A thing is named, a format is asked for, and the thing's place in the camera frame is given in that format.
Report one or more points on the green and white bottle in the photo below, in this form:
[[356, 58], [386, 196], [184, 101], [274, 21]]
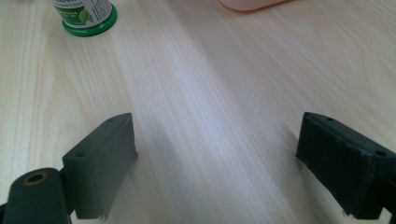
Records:
[[85, 15]]

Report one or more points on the pink plastic container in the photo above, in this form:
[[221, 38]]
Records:
[[249, 3]]

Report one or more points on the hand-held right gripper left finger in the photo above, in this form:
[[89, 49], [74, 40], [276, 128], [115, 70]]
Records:
[[96, 165]]

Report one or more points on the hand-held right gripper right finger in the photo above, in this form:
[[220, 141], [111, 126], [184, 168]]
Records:
[[342, 158]]

